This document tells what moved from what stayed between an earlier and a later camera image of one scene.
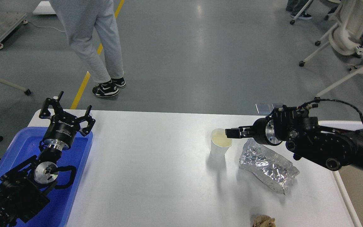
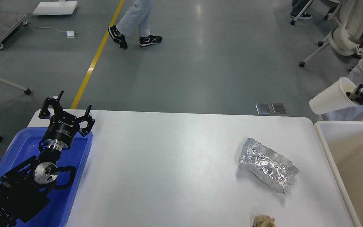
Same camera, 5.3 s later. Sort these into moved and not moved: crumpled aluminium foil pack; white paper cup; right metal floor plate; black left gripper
Moved: white paper cup
Not moved: right metal floor plate; crumpled aluminium foil pack; black left gripper
